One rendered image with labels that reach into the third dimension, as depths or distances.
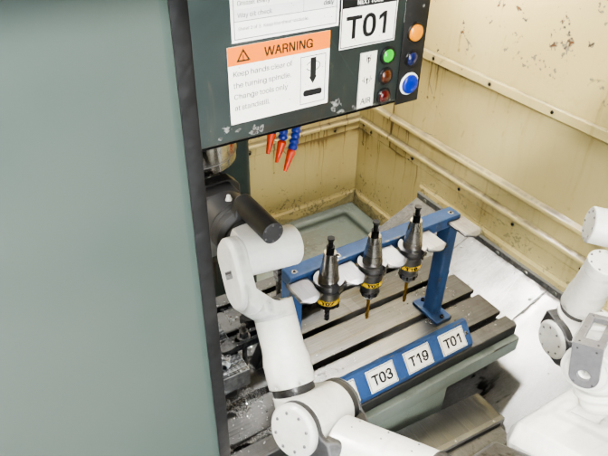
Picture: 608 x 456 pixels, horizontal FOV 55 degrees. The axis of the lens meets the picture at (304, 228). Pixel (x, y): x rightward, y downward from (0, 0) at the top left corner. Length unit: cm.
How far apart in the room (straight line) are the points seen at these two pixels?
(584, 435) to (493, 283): 108
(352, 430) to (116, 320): 63
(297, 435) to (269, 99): 46
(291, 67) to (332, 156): 156
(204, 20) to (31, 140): 55
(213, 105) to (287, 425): 45
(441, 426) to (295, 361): 78
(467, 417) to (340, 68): 105
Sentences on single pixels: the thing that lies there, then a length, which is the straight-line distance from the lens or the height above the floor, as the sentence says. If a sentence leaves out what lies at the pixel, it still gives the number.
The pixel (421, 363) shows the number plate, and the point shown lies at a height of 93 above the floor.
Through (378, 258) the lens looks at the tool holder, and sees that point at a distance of 123.
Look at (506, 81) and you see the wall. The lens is 179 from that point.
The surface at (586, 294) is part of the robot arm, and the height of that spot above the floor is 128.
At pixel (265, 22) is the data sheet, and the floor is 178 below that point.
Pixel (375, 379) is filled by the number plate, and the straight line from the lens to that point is 140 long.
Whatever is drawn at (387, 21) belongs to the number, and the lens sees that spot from 90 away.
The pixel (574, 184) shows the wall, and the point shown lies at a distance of 172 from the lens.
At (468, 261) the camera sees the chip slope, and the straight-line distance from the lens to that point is 197.
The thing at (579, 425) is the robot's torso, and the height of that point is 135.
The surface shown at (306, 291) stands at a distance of 118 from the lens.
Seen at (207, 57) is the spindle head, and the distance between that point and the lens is 77.
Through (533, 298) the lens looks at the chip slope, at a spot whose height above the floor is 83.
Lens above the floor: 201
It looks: 36 degrees down
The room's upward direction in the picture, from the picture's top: 1 degrees clockwise
